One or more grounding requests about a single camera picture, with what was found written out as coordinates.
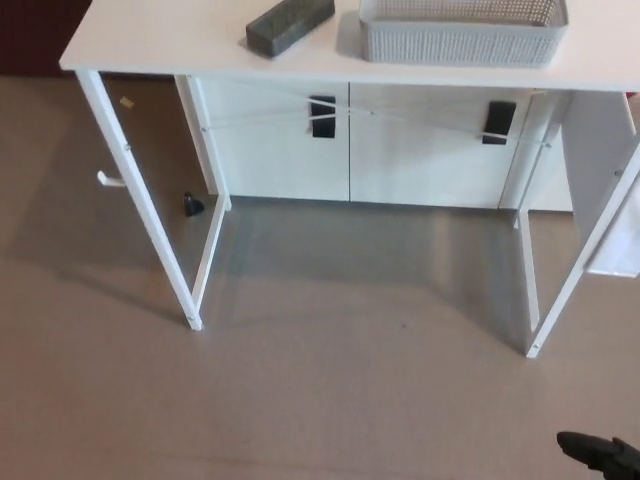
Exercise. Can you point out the grey felt board eraser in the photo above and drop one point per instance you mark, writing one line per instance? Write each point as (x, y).
(287, 27)

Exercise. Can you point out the white desk hook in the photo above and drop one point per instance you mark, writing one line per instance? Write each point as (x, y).
(107, 181)

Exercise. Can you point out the white desk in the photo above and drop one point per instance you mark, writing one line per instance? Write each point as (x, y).
(150, 35)

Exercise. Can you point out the white cabinet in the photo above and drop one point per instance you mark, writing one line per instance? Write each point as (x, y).
(415, 170)

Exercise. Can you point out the black door stopper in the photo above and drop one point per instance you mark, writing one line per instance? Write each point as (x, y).
(192, 206)

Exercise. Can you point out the small yellow tag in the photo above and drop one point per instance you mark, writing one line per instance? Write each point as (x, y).
(127, 101)

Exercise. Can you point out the grey perforated plastic basket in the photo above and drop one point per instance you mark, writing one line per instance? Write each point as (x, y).
(460, 45)

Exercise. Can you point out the dark brown door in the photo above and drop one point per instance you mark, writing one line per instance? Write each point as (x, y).
(35, 35)

